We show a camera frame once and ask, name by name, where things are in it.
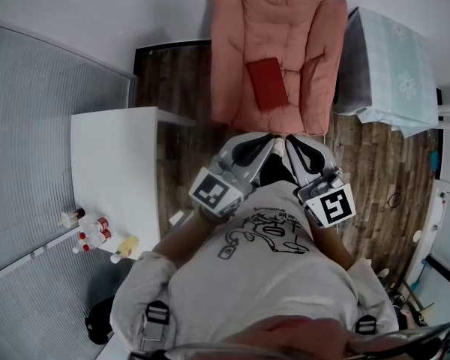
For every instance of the person's left forearm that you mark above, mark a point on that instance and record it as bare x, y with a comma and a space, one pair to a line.
183, 238

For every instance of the clear bottle with red label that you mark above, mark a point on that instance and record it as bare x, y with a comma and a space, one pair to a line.
102, 222
105, 234

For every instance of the person's white printed t-shirt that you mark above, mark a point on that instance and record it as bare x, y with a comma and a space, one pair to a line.
255, 283

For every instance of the white paper card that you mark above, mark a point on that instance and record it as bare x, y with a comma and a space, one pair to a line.
177, 218

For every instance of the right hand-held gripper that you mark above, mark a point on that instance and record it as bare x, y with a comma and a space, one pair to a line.
332, 204

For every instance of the small dark-capped bottle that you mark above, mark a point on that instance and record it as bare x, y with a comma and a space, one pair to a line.
77, 213

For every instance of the table with floral cloth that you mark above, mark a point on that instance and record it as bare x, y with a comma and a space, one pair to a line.
390, 69

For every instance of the ribbed glass partition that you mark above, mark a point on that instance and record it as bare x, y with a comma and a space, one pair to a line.
30, 126

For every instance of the person's white shoe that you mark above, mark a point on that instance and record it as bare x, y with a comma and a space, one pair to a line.
279, 146

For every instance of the person's black trousers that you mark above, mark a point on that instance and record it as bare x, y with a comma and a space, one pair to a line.
275, 171

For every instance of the person's head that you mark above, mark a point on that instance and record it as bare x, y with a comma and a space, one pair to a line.
292, 336

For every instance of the pink cushioned armchair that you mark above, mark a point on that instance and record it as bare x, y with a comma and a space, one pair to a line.
247, 21

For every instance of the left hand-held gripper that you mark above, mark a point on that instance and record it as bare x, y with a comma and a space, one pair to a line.
213, 193

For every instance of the white round disc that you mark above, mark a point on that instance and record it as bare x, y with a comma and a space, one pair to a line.
417, 236

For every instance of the person's right forearm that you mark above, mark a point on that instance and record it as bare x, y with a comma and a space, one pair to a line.
333, 246

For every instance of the red hardcover book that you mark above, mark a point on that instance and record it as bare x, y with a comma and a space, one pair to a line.
268, 84

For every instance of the teal plastic item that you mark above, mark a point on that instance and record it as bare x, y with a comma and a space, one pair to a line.
435, 160

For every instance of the white cabinet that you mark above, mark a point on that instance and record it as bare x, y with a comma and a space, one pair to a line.
112, 163

